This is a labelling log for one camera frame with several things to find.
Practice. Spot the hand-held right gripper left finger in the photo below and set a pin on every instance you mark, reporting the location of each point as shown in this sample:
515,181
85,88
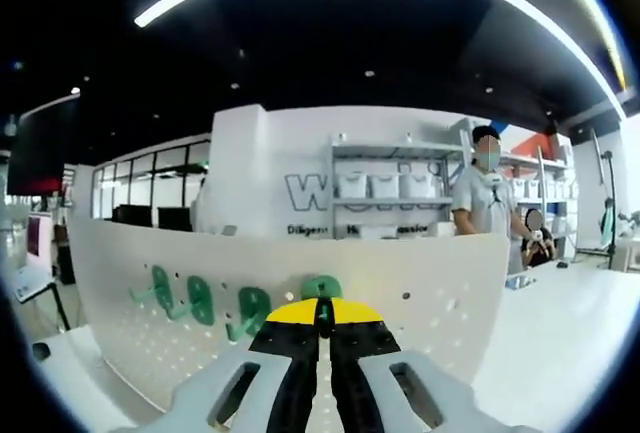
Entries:
240,393

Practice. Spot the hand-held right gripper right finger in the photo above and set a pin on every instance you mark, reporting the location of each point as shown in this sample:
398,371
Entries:
400,393

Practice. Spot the green hook assembly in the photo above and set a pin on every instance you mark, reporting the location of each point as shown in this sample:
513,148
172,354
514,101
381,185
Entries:
201,303
252,305
322,287
161,285

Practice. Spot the white perforated mounting plate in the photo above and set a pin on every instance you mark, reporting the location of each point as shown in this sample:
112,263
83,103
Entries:
375,273

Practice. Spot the black desk monitor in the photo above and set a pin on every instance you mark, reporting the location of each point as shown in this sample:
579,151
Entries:
132,215
175,219

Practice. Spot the black oval object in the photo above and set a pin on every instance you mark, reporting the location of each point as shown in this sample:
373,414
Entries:
41,351

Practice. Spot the white storage bin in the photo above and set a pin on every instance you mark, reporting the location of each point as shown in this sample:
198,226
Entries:
418,186
352,186
385,186

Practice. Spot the tilted white stand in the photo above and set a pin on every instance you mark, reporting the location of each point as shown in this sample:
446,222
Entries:
32,285

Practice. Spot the grey metal shelf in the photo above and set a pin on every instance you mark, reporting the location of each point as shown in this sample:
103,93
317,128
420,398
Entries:
390,150

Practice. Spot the shelf with white bins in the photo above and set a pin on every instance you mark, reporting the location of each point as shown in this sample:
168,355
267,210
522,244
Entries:
545,188

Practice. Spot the pink sign board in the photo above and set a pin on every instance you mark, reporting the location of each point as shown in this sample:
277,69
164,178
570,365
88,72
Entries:
35,235

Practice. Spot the black floor stand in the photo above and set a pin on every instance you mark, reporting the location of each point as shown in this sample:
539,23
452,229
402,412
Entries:
607,203

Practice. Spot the ceiling light strip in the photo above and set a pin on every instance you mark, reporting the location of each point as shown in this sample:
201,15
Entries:
150,15
620,70

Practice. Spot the black wall screen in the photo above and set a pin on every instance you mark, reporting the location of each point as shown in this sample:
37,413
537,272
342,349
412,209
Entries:
40,148

